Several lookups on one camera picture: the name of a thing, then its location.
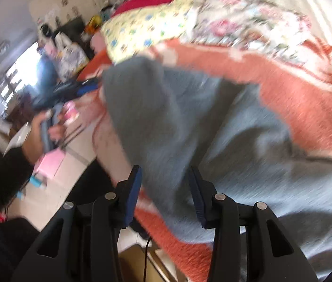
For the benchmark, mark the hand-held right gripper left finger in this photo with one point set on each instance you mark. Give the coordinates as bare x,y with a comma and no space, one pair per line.
133,194

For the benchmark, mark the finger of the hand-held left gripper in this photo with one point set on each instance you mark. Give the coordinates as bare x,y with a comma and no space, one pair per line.
88,90

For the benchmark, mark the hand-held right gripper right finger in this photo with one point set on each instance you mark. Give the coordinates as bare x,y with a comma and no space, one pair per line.
197,202

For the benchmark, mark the grey pants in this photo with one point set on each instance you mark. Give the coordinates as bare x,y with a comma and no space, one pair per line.
168,117

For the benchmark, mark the person's left hand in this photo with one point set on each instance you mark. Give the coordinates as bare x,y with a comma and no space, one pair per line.
35,141

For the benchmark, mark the white plastic bag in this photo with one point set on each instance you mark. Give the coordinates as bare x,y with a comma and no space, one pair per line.
70,58

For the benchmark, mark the white paper bag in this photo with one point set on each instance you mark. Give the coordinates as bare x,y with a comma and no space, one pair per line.
19,138

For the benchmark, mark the bright window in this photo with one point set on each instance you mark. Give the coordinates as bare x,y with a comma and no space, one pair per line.
22,64

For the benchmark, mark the pale bed sheet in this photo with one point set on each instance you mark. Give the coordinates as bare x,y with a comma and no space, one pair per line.
110,149

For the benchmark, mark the pink box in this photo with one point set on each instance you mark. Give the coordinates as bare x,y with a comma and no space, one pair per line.
50,161

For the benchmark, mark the black monitor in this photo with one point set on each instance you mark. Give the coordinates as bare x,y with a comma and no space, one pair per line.
72,25

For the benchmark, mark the yellow toy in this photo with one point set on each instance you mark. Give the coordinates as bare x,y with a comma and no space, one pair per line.
94,23

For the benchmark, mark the cardboard box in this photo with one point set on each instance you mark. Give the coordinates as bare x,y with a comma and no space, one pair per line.
136,265

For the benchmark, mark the yellow bear print pillow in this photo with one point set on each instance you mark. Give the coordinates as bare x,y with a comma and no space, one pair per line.
142,26

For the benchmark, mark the orange white blanket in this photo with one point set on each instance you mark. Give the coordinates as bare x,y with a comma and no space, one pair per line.
301,100

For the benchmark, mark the floral pillow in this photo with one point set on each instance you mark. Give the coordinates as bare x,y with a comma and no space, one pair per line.
242,23

